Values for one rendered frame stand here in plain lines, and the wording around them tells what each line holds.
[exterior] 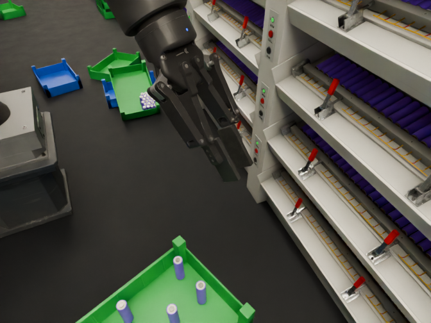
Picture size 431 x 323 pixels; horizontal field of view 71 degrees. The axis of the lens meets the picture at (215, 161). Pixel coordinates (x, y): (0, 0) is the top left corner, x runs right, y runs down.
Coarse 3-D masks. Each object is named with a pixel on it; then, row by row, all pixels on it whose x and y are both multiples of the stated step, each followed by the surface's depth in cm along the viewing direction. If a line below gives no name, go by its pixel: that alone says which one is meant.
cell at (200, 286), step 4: (196, 284) 54; (200, 284) 54; (204, 284) 54; (196, 288) 53; (200, 288) 53; (204, 288) 53; (196, 292) 55; (200, 292) 54; (204, 292) 54; (200, 296) 55; (204, 296) 55; (200, 300) 56; (204, 300) 56
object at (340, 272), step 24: (288, 192) 101; (288, 216) 96; (312, 216) 95; (312, 240) 90; (336, 240) 85; (336, 264) 84; (360, 264) 81; (336, 288) 80; (360, 288) 78; (360, 312) 75; (384, 312) 73
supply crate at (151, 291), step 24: (168, 264) 62; (192, 264) 62; (120, 288) 55; (144, 288) 60; (168, 288) 60; (192, 288) 60; (216, 288) 58; (96, 312) 52; (144, 312) 56; (192, 312) 56; (216, 312) 56; (240, 312) 50
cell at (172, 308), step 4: (172, 304) 51; (168, 308) 51; (172, 308) 51; (176, 308) 51; (168, 312) 50; (172, 312) 50; (176, 312) 51; (168, 316) 51; (172, 316) 51; (176, 316) 52; (172, 320) 52; (176, 320) 53
